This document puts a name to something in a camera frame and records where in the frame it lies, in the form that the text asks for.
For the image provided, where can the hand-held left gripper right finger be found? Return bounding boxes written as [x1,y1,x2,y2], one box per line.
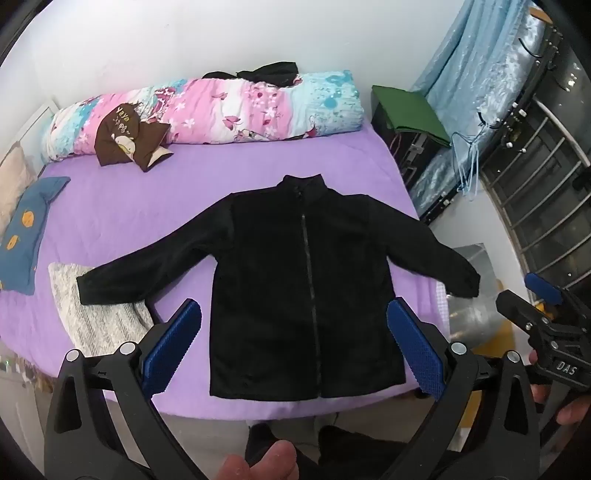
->
[385,296,541,480]

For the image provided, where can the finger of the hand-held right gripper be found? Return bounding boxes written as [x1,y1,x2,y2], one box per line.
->
[525,272,566,308]
[495,290,559,335]

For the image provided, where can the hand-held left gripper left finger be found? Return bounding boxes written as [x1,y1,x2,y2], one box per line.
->
[44,298,204,480]

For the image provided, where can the black zip jacket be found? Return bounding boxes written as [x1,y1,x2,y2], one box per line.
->
[76,174,482,401]

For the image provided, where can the light blue clothes hanger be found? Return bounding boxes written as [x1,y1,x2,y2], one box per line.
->
[450,131,485,204]

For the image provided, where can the person's right hand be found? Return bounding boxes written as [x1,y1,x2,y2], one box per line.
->
[527,350,591,426]

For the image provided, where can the person's left hand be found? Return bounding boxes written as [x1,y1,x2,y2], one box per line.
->
[221,440,302,480]

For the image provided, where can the grey knitted sweater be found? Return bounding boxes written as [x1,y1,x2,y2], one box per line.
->
[48,262,155,357]

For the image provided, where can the metal window grille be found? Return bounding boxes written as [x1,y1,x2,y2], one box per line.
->
[480,23,591,287]

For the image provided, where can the person's dark pants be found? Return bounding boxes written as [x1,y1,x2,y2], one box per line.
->
[245,424,439,480]

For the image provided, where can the purple bed sheet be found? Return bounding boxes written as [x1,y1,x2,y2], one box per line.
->
[0,124,451,423]

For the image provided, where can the blue pillow with orange prints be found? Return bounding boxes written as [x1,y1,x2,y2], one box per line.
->
[0,176,71,296]

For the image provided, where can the black storage box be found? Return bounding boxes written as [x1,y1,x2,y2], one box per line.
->
[370,104,439,191]

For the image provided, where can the brown printed cloth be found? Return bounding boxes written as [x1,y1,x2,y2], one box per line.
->
[93,104,175,173]

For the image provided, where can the green bag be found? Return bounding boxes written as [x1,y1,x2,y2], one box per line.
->
[372,84,452,147]

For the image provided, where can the beige pillow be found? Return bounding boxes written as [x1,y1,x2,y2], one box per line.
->
[0,141,38,232]

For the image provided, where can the light blue curtain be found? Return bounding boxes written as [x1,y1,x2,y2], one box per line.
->
[409,0,550,222]

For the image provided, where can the floral rolled quilt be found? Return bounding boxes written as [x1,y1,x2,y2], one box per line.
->
[41,69,365,162]

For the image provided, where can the white bed headboard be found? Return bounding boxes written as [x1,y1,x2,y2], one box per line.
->
[0,99,61,162]

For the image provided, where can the black cloth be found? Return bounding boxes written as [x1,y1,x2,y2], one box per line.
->
[202,60,303,88]

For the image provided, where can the silver metal duct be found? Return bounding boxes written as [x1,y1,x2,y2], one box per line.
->
[445,242,513,352]

